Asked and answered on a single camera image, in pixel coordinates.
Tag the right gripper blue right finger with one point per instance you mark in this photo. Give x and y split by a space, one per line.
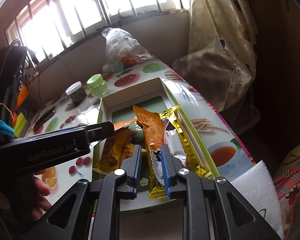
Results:
181 183

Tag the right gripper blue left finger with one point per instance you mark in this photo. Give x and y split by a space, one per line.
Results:
118 185

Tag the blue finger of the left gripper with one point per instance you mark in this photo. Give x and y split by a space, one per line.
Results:
100 131
69 129

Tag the long gold snack bar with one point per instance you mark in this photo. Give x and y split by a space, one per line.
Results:
179 143
156 190

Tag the gold peanut candy packet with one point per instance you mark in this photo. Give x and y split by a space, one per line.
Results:
116 149

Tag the person's left hand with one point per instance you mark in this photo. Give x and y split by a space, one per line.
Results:
42 204

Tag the black smartphone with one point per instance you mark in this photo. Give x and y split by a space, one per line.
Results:
43 119

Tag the dark jar white lid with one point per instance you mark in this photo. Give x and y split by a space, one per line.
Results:
76 93

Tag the yellow green box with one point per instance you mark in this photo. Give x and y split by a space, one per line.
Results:
21 126

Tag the green glass jar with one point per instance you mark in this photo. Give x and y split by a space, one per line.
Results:
97 85

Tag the green white gift box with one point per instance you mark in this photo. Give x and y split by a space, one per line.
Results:
152 111

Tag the orange box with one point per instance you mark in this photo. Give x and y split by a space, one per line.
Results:
22 96

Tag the white foam sheet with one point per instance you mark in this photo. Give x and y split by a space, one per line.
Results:
257 186

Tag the clear plastic bag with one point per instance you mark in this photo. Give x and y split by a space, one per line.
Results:
122 50

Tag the colourful patterned cushion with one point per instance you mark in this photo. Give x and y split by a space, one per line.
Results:
287 186

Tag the beige patterned curtain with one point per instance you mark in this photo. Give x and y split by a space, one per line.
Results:
221 59

